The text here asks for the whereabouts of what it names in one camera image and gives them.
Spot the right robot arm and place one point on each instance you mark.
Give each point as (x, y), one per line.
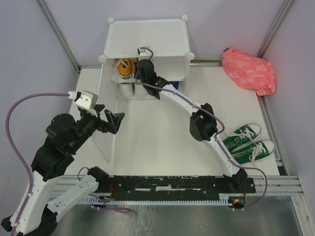
(202, 121)

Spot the green canvas sneaker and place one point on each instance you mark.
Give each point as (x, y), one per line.
(254, 152)
(241, 136)

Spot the orange canvas sneaker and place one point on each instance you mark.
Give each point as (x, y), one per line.
(133, 66)
(124, 67)

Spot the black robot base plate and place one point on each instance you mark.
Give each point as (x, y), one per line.
(171, 188)

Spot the white leather sneaker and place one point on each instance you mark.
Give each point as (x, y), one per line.
(140, 91)
(126, 90)

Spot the left aluminium frame post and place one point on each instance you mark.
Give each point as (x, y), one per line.
(47, 13)

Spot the white plastic shoe cabinet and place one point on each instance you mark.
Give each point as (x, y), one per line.
(165, 42)

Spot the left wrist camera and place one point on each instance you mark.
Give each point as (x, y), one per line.
(87, 101)

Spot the pink patterned plastic bag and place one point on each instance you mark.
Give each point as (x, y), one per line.
(249, 72)

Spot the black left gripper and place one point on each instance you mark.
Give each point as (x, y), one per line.
(115, 120)

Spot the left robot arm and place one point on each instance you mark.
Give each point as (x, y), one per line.
(36, 215)

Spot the aluminium corner frame post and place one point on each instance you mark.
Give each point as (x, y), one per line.
(280, 18)

